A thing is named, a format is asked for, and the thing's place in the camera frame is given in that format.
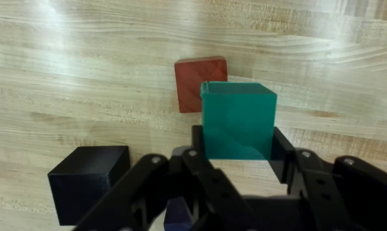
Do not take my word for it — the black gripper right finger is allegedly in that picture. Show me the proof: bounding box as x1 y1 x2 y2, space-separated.
270 126 387 231

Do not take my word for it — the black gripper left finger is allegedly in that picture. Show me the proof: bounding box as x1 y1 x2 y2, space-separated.
73 125 250 231

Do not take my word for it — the green wooden block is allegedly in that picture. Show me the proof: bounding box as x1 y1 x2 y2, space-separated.
199 81 279 162

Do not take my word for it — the orange wooden block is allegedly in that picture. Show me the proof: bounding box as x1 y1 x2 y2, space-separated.
173 55 228 114

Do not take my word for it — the black wooden block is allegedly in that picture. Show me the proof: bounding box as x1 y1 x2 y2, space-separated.
46 144 131 227

